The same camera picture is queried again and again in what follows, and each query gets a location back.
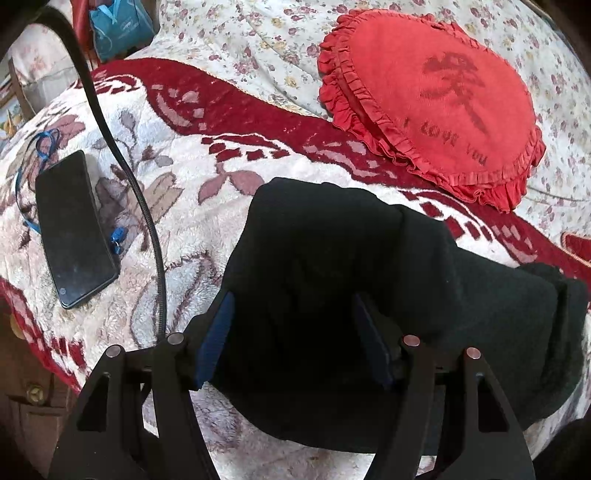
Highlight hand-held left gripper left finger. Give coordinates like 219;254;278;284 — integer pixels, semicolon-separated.
48;291;236;480

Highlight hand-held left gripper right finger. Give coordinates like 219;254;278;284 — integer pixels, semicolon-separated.
353;293;536;480

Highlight black pants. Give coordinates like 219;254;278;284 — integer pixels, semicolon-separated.
210;178;589;455

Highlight black smartphone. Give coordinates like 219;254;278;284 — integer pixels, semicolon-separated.
35;150;121;310

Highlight red and white plush blanket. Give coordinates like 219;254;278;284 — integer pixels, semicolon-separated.
0;58;591;480

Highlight brown wooden cabinet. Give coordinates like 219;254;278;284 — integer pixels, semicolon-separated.
0;295;79;476

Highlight red ruffled heart cushion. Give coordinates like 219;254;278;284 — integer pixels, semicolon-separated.
318;9;546;213

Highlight white floral quilt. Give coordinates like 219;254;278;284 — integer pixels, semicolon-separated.
139;0;591;241

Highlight blue bag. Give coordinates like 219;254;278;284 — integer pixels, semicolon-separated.
90;0;155;63

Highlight pale floral pillow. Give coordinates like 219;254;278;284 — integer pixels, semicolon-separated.
9;23;86;100

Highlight blue charging cable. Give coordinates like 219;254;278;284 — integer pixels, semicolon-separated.
14;129;125;254

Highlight black cable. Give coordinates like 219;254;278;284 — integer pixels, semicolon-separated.
28;7;167;344

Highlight red chair frame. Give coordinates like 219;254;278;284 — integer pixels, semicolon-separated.
75;0;100;65

